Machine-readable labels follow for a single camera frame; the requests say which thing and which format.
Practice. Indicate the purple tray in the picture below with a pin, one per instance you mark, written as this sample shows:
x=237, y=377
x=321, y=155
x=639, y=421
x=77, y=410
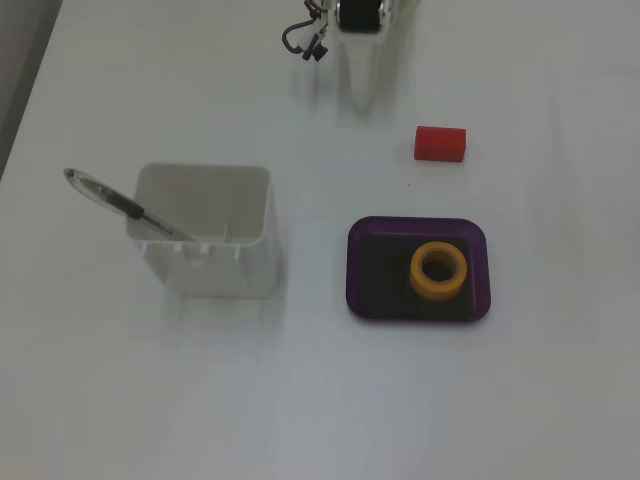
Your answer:
x=370, y=270

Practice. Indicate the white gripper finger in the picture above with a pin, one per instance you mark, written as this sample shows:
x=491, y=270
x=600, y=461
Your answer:
x=372, y=65
x=354, y=70

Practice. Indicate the white plastic box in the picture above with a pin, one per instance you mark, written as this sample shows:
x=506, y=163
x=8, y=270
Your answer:
x=220, y=270

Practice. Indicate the yellow tape roll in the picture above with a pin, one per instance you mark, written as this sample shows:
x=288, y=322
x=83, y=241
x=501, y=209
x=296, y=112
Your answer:
x=439, y=287

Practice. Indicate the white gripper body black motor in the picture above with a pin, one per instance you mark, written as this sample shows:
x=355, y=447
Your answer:
x=359, y=17

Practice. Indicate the clear ballpoint pen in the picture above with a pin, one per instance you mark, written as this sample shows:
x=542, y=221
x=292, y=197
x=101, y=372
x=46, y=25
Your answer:
x=107, y=196

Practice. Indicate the red block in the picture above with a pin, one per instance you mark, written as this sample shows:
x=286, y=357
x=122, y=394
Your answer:
x=440, y=144

